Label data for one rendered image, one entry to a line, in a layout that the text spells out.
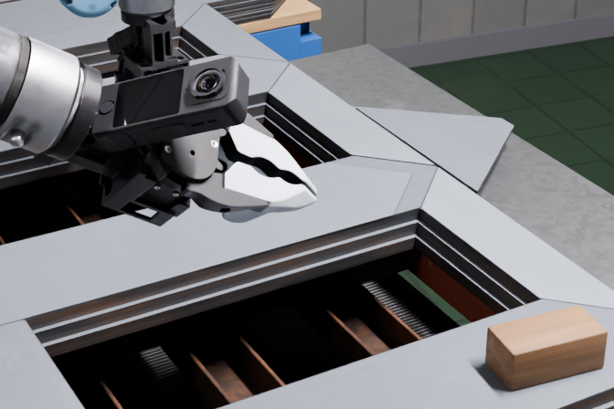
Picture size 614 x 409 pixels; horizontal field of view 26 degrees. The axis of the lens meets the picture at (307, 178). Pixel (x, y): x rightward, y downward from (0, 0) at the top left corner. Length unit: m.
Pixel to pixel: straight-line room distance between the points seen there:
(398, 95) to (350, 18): 1.92
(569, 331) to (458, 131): 0.79
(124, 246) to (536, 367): 0.57
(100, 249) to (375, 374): 0.44
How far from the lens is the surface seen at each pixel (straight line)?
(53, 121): 0.93
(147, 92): 0.95
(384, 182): 1.88
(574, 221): 2.06
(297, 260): 1.74
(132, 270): 1.69
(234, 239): 1.74
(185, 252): 1.72
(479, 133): 2.22
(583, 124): 4.16
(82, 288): 1.66
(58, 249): 1.75
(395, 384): 1.48
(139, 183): 0.98
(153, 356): 2.09
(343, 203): 1.83
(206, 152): 0.98
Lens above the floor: 1.75
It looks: 28 degrees down
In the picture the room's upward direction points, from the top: straight up
